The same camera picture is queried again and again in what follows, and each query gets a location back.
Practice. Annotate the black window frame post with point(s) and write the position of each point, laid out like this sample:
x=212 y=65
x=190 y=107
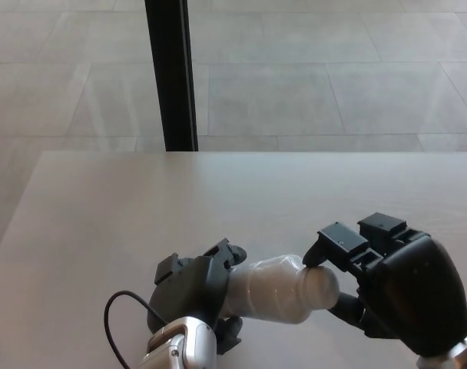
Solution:
x=171 y=77

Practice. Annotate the white bottle cap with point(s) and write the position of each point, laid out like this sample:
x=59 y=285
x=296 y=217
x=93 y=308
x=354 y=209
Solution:
x=323 y=286

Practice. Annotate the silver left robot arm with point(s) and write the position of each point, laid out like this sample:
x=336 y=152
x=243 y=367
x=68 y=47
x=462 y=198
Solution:
x=183 y=346

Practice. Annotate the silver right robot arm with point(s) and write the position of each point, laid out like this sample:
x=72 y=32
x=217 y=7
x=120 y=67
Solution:
x=448 y=359

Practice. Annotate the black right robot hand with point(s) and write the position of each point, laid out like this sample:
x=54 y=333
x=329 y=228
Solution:
x=418 y=296

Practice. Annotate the clear plastic bottle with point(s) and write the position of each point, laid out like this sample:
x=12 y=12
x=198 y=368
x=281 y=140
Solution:
x=272 y=288

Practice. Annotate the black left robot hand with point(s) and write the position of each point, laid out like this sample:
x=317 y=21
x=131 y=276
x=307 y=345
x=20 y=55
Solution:
x=187 y=284

